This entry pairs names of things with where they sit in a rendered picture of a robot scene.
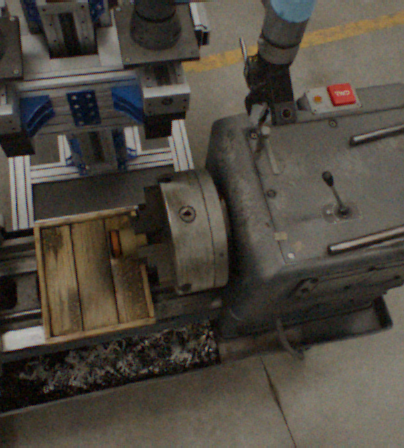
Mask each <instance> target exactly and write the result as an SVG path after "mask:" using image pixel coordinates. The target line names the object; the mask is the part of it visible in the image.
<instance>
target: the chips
mask: <svg viewBox="0 0 404 448"><path fill-rule="evenodd" d="M217 364H221V361H220V356H219V350H218V344H217V342H216V336H215V334H214V328H213V324H212V321H211V320H208V321H203V322H198V323H193V324H189V325H184V326H179V327H174V328H170V329H165V330H160V331H155V332H150V333H146V334H141V335H136V336H131V337H127V338H122V339H117V340H112V341H107V342H103V343H98V344H93V345H88V346H84V347H79V348H74V349H69V350H65V351H60V352H55V353H50V354H45V355H41V356H36V357H31V358H26V359H22V360H17V361H12V362H7V363H2V375H1V376H0V413H5V412H7V411H11V410H16V409H21V408H26V407H29V406H35V405H41V404H44V403H47V402H52V401H57V400H61V399H66V398H70V397H74V396H76V397H77V396H79V395H83V394H85V395H86V394H89V393H92V392H98V391H100V390H105V389H110V388H115V387H119V386H124V385H127V384H128V385H129V384H131V383H136V382H138V383H139V382H142V381H145V380H150V379H154V378H156V379H157V378H158V377H159V378H160V377H163V376H169V375H173V374H178V373H181V372H187V371H192V370H194V369H201V368H206V367H209V366H213V365H217Z"/></svg>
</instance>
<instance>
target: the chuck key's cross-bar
mask: <svg viewBox="0 0 404 448"><path fill-rule="evenodd" d="M239 42H240V47H241V53H242V57H243V62H244V66H245V62H246V57H247V56H248V55H247V50H246V45H245V40H244V37H242V36H241V37H239ZM259 116H260V118H259V120H258V122H259V124H257V125H258V128H259V131H260V130H261V128H263V127H264V126H263V123H262V119H261V115H260V114H259ZM262 141H263V144H264V147H265V150H266V154H267V157H268V160H269V163H270V166H271V169H272V173H273V176H278V175H279V173H278V170H277V167H276V163H275V160H274V157H273V154H272V151H271V148H270V145H269V141H268V139H263V140H262Z"/></svg>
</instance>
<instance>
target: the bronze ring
mask: <svg viewBox="0 0 404 448"><path fill-rule="evenodd" d="M108 237H109V244H110V249H111V254H112V258H113V260H114V259H121V257H124V259H130V258H136V259H139V258H138V252H137V248H139V247H145V246H148V244H147V238H146V233H145V232H143V233H138V234H134V229H133V224H132V223H130V225H128V226H122V227H119V230H116V229H114V230H111V231H108Z"/></svg>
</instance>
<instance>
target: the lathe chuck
mask: <svg viewBox="0 0 404 448"><path fill-rule="evenodd" d="M166 177H168V178H170V179H171V181H172V182H171V183H169V184H165V183H161V184H160V188H161V195H162V203H163V210H164V218H165V226H166V229H167V235H168V241H169V242H168V243H169V247H170V252H171V256H172V261H173V265H174V270H175V274H176V279H177V283H178V286H179V287H180V286H183V284H188V283H189V285H190V288H189V289H188V290H184V291H183V290H179V291H178V287H177V285H176V286H174V289H175V292H176V294H177V295H183V294H188V293H193V292H198V291H203V290H208V289H212V288H213V286H214V281H215V265H214V253H213V245H212V238H211V232H210V226H209V221H208V216H207V211H206V207H205V203H204V199H203V195H202V192H201V189H200V186H199V183H198V180H197V178H196V175H195V174H194V172H193V171H192V170H191V169H190V170H184V171H177V172H171V173H165V174H159V175H156V177H155V186H156V185H159V179H163V178H166ZM184 208H191V209H192V210H193V211H194V214H195V215H194V218H193V220H191V221H184V220H182V219H181V217H180V212H181V210H182V209H184Z"/></svg>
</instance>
